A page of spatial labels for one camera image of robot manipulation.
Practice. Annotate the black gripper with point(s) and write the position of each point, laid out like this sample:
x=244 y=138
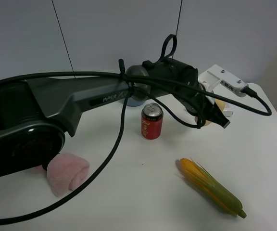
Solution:
x=213 y=112

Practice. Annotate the yellow round fruit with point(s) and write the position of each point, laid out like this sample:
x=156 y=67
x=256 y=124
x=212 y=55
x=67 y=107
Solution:
x=207 y=122

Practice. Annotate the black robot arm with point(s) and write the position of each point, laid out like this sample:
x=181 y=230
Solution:
x=37 y=110

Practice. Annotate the white small box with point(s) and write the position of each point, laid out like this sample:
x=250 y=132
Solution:
x=228 y=111

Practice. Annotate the toy corn cob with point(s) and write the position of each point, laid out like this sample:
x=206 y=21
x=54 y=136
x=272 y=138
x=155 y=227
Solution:
x=197 y=176

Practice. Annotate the red soda can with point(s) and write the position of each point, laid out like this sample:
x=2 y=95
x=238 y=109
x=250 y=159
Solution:
x=151 y=121

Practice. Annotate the blue bowl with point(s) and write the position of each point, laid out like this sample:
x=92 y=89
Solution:
x=133 y=102

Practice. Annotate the pink fluffy towel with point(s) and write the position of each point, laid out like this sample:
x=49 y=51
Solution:
x=66 y=172

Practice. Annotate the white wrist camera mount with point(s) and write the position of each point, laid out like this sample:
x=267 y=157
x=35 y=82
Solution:
x=216 y=75

